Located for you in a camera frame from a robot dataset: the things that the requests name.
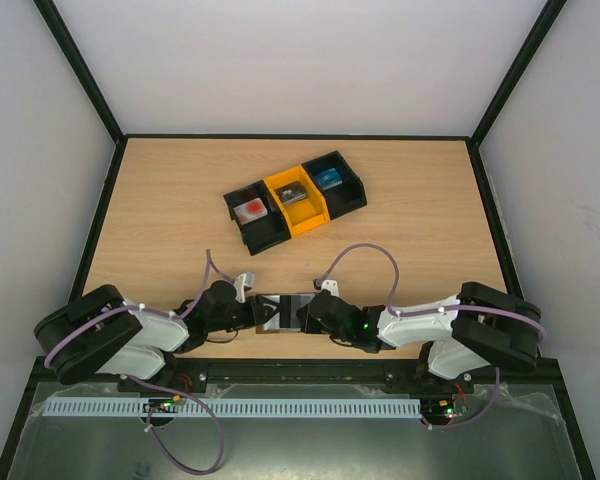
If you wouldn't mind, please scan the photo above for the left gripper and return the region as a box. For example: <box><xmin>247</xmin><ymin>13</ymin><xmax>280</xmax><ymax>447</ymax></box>
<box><xmin>207</xmin><ymin>295</ymin><xmax>282</xmax><ymax>333</ymax></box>

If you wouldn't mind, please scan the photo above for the brown leather card holder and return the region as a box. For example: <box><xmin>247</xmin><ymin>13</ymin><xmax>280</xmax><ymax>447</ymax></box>
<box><xmin>256</xmin><ymin>293</ymin><xmax>315</xmax><ymax>334</ymax></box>

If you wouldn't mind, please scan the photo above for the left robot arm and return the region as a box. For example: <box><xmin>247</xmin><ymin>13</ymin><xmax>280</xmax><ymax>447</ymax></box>
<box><xmin>34</xmin><ymin>274</ymin><xmax>279</xmax><ymax>385</ymax></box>

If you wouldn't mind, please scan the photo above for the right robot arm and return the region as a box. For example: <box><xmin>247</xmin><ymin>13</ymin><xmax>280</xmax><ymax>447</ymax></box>
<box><xmin>298</xmin><ymin>282</ymin><xmax>546</xmax><ymax>392</ymax></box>

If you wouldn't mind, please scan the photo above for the red white card stack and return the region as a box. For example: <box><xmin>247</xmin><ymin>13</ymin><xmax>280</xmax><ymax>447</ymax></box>
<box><xmin>233</xmin><ymin>198</ymin><xmax>268</xmax><ymax>225</ymax></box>

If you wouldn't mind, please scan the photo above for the blue card stack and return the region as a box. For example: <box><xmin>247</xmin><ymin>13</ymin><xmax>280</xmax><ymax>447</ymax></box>
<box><xmin>314</xmin><ymin>168</ymin><xmax>342</xmax><ymax>191</ymax></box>

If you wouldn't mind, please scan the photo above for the left black bin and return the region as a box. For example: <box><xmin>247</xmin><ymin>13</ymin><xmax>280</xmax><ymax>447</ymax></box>
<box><xmin>223</xmin><ymin>180</ymin><xmax>291</xmax><ymax>256</ymax></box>

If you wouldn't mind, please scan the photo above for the black bin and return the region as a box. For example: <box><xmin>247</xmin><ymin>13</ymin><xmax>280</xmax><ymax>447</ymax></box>
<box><xmin>302</xmin><ymin>151</ymin><xmax>367</xmax><ymax>220</ymax></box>
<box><xmin>223</xmin><ymin>180</ymin><xmax>291</xmax><ymax>256</ymax></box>

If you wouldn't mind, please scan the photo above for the yellow middle bin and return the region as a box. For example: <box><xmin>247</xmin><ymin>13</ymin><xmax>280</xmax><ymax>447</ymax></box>
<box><xmin>264</xmin><ymin>166</ymin><xmax>330</xmax><ymax>237</ymax></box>

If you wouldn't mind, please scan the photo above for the right black bin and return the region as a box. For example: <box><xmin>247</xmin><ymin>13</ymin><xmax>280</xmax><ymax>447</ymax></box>
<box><xmin>302</xmin><ymin>151</ymin><xmax>367</xmax><ymax>220</ymax></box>

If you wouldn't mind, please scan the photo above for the metal sheet front panel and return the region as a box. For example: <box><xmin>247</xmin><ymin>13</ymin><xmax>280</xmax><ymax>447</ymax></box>
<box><xmin>8</xmin><ymin>383</ymin><xmax>580</xmax><ymax>479</ymax></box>

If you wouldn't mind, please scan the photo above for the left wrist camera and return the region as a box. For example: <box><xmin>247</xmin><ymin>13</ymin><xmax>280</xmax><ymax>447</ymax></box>
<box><xmin>233</xmin><ymin>271</ymin><xmax>256</xmax><ymax>303</ymax></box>

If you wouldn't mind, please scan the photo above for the light blue cable duct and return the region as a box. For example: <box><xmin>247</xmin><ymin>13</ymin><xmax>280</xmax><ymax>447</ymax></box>
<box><xmin>42</xmin><ymin>397</ymin><xmax>421</xmax><ymax>419</ymax></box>

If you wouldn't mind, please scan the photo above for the black front rail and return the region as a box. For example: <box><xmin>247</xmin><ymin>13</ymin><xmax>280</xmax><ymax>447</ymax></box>
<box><xmin>25</xmin><ymin>357</ymin><xmax>566</xmax><ymax>399</ymax></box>

